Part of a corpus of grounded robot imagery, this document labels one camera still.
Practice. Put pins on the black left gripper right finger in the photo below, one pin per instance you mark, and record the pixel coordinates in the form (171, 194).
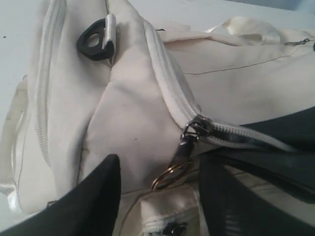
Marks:
(231, 209)

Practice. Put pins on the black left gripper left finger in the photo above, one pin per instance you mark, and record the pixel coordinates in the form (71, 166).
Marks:
(90, 209)

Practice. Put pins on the cream duffel bag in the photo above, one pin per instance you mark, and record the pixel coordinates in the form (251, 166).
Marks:
(103, 80)

